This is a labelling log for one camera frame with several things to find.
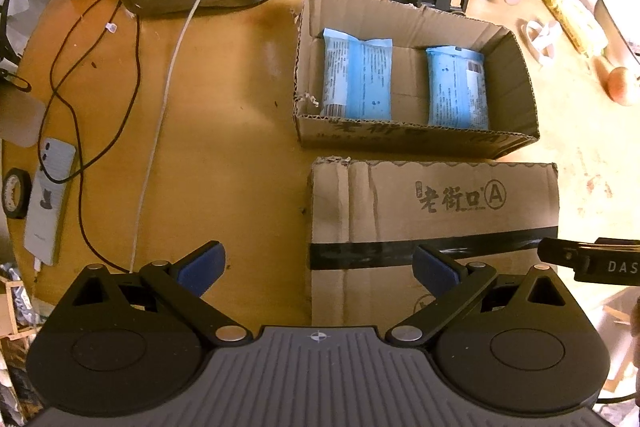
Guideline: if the black tape roll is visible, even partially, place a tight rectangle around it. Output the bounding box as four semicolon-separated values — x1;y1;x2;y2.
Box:
1;168;32;221

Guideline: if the cardboard box lid with tape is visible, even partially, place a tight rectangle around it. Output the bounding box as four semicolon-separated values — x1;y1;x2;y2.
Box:
306;157;560;329

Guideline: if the long white cable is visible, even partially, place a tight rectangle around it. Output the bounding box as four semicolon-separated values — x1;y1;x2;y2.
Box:
129;0;266;273

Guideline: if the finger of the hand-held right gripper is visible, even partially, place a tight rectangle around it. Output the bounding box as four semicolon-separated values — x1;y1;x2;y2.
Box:
537;237;583;271

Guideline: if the white rimmed pot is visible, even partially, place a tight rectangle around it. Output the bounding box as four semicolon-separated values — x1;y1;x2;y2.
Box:
595;0;640;70

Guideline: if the white bag with dark strap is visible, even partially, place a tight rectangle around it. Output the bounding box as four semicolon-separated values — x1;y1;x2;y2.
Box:
0;0;31;72

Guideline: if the light blue smartphone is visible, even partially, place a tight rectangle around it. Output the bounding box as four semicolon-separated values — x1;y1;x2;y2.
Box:
22;137;77;267

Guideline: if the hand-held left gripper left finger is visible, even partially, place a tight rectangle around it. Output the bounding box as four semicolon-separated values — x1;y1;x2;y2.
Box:
64;241;253;351

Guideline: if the cardboard box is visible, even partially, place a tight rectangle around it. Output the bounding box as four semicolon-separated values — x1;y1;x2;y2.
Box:
292;0;542;160

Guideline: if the wooden desktop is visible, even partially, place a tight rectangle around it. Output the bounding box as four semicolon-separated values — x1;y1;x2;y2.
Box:
10;0;640;324

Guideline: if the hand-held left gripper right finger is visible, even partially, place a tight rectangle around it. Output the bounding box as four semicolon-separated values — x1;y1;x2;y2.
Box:
386;243;581;351

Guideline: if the orange round fruit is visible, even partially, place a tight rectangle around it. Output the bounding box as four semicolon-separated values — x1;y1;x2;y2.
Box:
606;67;640;106

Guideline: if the blue wet wipes packet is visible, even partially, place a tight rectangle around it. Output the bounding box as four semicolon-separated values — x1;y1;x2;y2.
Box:
320;28;394;119
425;47;490;130

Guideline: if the yellow wet wipes pack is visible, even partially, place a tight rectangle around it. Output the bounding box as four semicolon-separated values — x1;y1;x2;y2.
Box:
542;0;609;58

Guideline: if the white elastic strap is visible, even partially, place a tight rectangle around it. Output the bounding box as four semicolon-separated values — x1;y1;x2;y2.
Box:
522;19;561;67

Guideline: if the wooden rack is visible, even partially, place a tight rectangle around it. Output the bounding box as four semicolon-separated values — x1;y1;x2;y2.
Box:
0;262;46;427

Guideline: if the black cable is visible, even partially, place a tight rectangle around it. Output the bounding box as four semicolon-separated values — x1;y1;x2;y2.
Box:
42;0;144;274

